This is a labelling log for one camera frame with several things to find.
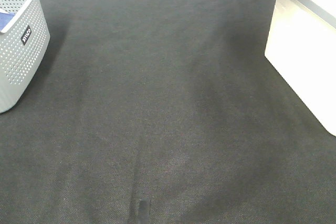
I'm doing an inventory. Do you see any grey perforated laundry basket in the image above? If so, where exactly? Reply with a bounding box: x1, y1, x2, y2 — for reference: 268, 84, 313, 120
1, 0, 50, 113

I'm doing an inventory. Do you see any blue cloth in basket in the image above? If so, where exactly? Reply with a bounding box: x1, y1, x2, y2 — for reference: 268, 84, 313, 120
0, 9, 15, 30

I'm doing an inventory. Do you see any white storage box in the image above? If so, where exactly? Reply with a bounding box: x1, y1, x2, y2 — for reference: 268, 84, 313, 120
265, 0, 335, 135

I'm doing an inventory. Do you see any black table cloth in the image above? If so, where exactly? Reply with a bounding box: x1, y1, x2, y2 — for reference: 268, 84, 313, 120
1, 0, 335, 223

